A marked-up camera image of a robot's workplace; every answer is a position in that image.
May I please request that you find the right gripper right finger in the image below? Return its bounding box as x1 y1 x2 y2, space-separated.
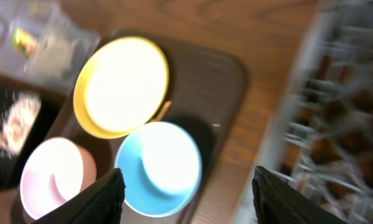
252 166 346 224

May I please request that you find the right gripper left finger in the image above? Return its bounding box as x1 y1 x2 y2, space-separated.
34 168 126 224

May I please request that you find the white bowl with rice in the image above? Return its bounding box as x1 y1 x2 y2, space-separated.
19 137 97 220

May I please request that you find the light blue bowl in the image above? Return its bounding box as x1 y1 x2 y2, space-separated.
114 121 202 218

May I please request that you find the yellow plate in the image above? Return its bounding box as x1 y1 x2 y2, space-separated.
73 36 169 139

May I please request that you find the green orange snack wrapper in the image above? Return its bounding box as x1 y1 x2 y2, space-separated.
11 27 38 58

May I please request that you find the grey dishwasher rack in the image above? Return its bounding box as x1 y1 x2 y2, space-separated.
232 0 373 224

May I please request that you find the black food waste tray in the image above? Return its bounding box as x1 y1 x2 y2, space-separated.
0 86 59 191

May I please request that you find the clear plastic waste bin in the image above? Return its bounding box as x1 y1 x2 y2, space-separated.
0 1 100 95

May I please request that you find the spilled rice pile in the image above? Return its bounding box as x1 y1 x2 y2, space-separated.
0 92 42 159

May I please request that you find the dark brown serving tray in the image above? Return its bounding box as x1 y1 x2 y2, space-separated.
10 29 248 224

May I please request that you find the crumpled white tissue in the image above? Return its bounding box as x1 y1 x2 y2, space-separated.
25 33 79 79

